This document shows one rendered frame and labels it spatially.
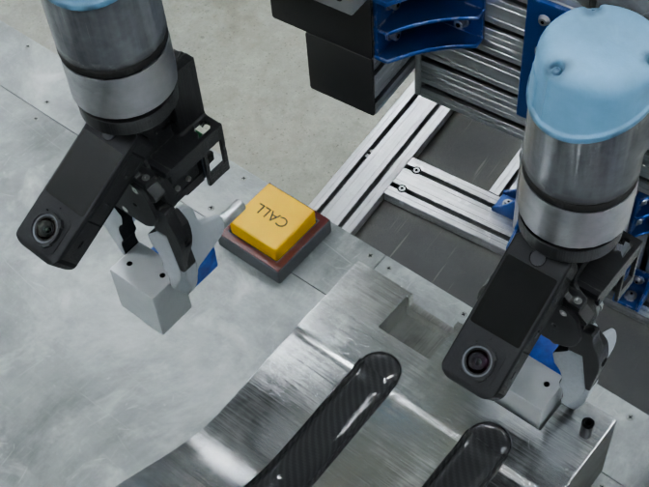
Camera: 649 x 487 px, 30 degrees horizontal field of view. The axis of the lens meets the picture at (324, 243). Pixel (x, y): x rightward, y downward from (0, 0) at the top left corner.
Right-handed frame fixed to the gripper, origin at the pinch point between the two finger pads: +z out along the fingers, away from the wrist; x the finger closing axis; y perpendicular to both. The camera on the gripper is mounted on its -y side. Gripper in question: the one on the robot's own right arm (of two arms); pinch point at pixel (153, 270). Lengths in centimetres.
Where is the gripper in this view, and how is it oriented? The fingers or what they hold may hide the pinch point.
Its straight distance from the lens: 100.7
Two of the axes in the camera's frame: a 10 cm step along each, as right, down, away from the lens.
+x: -7.7, -4.8, 4.1
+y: 6.3, -6.4, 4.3
